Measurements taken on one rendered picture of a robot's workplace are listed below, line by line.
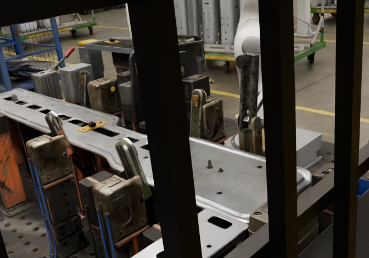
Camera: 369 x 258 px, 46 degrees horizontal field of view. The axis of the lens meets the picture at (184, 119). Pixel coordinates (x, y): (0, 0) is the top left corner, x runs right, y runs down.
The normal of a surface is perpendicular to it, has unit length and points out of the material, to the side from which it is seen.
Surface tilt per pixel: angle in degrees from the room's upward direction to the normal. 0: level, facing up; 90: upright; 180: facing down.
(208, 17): 87
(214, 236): 0
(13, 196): 90
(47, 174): 90
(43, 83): 90
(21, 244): 0
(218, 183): 0
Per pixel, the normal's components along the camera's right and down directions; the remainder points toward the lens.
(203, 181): -0.11, -0.93
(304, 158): 0.68, 0.18
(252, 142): -0.71, 0.32
